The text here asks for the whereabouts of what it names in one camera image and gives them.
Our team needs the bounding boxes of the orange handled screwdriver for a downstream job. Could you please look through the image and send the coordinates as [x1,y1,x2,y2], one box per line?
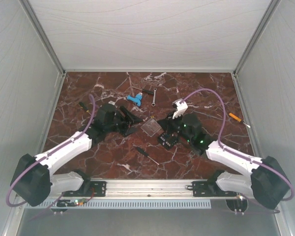
[229,113,251,128]

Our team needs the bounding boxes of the aluminium mounting rail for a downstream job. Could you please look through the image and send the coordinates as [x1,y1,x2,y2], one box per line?
[43,177,245,200]

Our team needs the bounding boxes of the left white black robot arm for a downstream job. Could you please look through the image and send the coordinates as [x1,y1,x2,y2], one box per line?
[9,103,143,207]

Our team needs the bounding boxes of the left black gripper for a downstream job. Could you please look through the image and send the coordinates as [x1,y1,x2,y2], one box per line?
[106,107,144,138]

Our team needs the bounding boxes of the small black screwdriver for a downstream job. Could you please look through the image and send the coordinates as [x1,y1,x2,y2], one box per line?
[135,146,159,165]

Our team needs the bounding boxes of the black handled screwdriver top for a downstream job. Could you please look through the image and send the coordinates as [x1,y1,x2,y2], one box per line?
[133,87,154,95]

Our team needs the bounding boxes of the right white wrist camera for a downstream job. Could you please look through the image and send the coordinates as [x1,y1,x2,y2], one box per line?
[172,99,188,119]

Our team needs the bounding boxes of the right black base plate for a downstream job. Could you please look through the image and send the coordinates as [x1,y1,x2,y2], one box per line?
[187,181,237,197]

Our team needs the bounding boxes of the blue plastic fitting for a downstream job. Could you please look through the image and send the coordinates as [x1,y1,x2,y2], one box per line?
[126,92,143,107]

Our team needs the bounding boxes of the grey slotted cable duct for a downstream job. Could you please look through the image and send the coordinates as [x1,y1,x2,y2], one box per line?
[39,199,211,209]

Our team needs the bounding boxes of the black yellow screwdriver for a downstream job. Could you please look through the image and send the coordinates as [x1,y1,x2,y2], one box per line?
[79,102,91,114]

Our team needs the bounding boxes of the clear plastic fuse box cover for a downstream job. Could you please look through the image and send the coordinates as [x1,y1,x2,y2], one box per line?
[141,118,161,137]

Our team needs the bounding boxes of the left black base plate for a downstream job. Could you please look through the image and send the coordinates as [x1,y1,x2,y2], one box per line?
[64,180,107,197]

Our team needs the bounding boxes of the silver combination wrench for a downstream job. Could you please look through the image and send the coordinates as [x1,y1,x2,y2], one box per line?
[151,88,157,107]

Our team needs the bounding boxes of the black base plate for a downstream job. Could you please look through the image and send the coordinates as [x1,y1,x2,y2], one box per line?
[187,181,237,197]
[64,180,107,197]

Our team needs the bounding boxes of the black fuse box base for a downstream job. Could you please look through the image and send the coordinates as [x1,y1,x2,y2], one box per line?
[157,132,179,150]

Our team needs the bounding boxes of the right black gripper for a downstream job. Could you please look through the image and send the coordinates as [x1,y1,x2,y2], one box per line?
[158,110,192,143]

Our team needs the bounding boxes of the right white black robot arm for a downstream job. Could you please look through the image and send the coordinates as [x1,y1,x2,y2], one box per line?
[157,113,295,209]

